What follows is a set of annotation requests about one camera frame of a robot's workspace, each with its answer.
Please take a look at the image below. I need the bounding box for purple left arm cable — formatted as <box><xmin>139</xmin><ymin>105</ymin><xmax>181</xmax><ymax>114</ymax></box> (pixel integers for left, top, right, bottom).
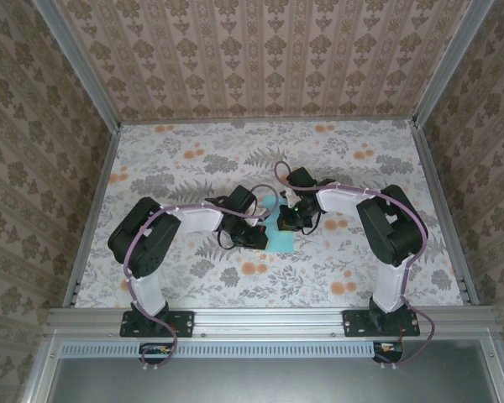
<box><xmin>123</xmin><ymin>183</ymin><xmax>278</xmax><ymax>373</ymax></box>

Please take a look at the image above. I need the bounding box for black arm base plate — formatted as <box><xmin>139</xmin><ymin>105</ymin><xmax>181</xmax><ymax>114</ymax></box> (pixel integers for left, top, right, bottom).
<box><xmin>119</xmin><ymin>309</ymin><xmax>194</xmax><ymax>338</ymax></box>
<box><xmin>343</xmin><ymin>308</ymin><xmax>421</xmax><ymax>338</ymax></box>

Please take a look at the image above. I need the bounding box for floral patterned table cover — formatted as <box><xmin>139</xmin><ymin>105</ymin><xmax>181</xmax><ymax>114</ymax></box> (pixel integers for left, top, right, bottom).
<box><xmin>73</xmin><ymin>119</ymin><xmax>467</xmax><ymax>310</ymax></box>

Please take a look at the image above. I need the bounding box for wide aluminium mounting rail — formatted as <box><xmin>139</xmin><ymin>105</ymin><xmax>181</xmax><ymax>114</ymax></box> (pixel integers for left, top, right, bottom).
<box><xmin>45</xmin><ymin>305</ymin><xmax>500</xmax><ymax>338</ymax></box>

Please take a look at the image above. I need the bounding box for grey metal panel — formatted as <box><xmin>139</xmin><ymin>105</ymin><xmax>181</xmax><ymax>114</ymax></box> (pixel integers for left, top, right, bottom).
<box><xmin>45</xmin><ymin>355</ymin><xmax>501</xmax><ymax>403</ymax></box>

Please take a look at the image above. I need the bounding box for black connector box with wires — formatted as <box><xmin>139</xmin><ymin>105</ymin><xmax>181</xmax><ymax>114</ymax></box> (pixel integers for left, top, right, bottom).
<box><xmin>139</xmin><ymin>342</ymin><xmax>176</xmax><ymax>365</ymax></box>
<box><xmin>372</xmin><ymin>340</ymin><xmax>404</xmax><ymax>364</ymax></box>

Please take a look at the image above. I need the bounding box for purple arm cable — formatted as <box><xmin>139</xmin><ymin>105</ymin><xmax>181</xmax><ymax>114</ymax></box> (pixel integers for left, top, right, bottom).
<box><xmin>123</xmin><ymin>183</ymin><xmax>278</xmax><ymax>373</ymax></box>
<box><xmin>273</xmin><ymin>160</ymin><xmax>436</xmax><ymax>371</ymax></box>

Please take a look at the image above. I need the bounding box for aluminium lower frame bar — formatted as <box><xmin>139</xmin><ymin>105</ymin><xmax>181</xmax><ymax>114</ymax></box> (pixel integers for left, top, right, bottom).
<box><xmin>480</xmin><ymin>331</ymin><xmax>504</xmax><ymax>403</ymax></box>
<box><xmin>18</xmin><ymin>329</ymin><xmax>64</xmax><ymax>403</ymax></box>

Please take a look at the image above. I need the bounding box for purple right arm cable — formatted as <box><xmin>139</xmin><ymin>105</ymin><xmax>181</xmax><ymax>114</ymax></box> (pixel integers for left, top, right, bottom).
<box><xmin>273</xmin><ymin>160</ymin><xmax>436</xmax><ymax>371</ymax></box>

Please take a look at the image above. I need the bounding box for slotted grey cable duct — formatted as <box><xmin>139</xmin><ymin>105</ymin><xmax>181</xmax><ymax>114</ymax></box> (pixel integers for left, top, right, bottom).
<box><xmin>60</xmin><ymin>340</ymin><xmax>404</xmax><ymax>359</ymax></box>

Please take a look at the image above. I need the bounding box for light blue paper sheet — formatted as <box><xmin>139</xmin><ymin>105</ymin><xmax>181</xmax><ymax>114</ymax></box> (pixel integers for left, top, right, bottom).
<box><xmin>260</xmin><ymin>195</ymin><xmax>296</xmax><ymax>254</ymax></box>

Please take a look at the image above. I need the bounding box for aluminium frame post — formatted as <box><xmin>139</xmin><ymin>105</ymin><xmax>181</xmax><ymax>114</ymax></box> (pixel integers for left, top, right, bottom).
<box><xmin>36</xmin><ymin>0</ymin><xmax>123</xmax><ymax>132</ymax></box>
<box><xmin>412</xmin><ymin>0</ymin><xmax>496</xmax><ymax>127</ymax></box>

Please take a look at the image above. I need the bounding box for aluminium table edge rail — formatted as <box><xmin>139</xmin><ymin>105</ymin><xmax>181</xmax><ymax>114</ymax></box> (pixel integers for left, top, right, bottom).
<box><xmin>410</xmin><ymin>120</ymin><xmax>480</xmax><ymax>306</ymax></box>
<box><xmin>118</xmin><ymin>118</ymin><xmax>419</xmax><ymax>126</ymax></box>
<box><xmin>61</xmin><ymin>125</ymin><xmax>123</xmax><ymax>308</ymax></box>

